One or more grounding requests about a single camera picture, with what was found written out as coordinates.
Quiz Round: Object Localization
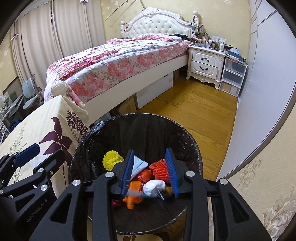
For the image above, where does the nightstand clutter of small items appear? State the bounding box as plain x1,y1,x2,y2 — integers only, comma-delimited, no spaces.
190,22,247,63

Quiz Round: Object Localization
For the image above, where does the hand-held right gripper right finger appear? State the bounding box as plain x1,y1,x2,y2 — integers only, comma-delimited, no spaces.
165,148,272,241

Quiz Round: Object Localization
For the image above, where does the white nightstand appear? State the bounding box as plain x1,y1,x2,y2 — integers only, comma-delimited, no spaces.
186,44,226,90

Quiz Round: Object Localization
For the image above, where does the white paper towel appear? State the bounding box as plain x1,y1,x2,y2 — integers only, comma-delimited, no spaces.
142,179,166,198

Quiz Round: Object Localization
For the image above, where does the grey-blue desk chair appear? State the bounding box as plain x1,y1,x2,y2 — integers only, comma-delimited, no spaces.
22,77,44,109

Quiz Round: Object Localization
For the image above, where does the cream floral tablecloth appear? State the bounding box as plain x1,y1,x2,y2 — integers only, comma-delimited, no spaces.
0,95,185,241

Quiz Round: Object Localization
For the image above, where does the bookshelf with books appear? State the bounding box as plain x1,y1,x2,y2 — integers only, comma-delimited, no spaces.
0,116,11,142

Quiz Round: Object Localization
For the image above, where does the white storage box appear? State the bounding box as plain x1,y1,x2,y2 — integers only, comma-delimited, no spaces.
135,72,174,109

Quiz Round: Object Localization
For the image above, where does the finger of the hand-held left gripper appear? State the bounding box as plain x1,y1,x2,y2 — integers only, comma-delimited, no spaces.
0,149,65,215
0,143,41,186

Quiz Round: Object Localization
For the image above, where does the white study desk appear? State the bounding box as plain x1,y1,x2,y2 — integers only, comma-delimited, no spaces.
0,93,25,121

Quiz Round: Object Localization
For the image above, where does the beige curtain panel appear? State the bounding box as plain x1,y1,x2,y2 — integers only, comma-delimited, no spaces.
52,0,107,56
10,14,63,78

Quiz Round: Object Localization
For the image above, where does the yellow spiky ball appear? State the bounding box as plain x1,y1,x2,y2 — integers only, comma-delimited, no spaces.
102,150,124,172

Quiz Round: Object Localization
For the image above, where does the clear plastic drawer unit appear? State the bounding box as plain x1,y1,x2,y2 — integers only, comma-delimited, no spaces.
218,56,248,98

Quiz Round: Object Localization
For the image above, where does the brown cardboard box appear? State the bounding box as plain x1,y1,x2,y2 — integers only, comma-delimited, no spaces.
118,96,138,115

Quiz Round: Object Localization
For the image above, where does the pink floral quilt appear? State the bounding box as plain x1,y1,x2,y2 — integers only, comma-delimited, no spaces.
44,33,190,105

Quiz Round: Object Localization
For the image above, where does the grey sliding wardrobe door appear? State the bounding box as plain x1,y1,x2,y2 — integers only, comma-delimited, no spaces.
217,0,296,183

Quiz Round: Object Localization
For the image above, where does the bin with black bag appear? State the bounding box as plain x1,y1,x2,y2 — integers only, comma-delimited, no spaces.
69,113,204,235

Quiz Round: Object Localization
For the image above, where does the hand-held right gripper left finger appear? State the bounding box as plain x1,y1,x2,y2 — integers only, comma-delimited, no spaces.
29,149,135,241

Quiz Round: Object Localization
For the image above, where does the orange plastic toy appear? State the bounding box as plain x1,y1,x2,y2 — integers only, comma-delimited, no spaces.
122,181,144,210

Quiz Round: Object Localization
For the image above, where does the white bed with tufted headboard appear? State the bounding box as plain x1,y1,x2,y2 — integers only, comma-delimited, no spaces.
44,7,199,127

